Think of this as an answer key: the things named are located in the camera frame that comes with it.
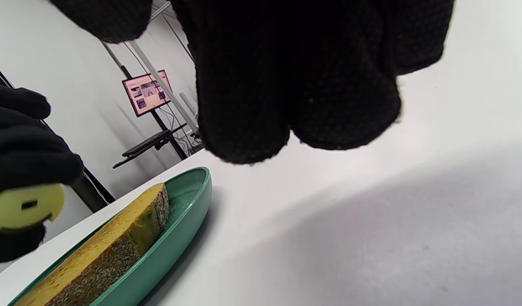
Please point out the monitor with pink screen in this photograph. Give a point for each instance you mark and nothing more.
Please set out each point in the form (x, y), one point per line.
(147, 92)

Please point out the green plate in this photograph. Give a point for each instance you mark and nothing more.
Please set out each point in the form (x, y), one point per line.
(176, 229)

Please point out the white dispenser with yellow cap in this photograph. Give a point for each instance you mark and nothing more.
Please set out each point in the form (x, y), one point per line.
(14, 208)

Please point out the person's right hand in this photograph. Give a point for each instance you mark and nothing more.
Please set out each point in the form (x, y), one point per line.
(294, 76)

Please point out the yellow bread slice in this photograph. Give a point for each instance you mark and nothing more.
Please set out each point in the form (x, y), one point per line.
(112, 242)

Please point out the silver aluminium frame posts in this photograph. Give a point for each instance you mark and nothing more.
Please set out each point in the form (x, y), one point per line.
(167, 85)

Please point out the person's left hand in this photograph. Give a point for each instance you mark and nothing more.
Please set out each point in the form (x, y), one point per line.
(23, 144)

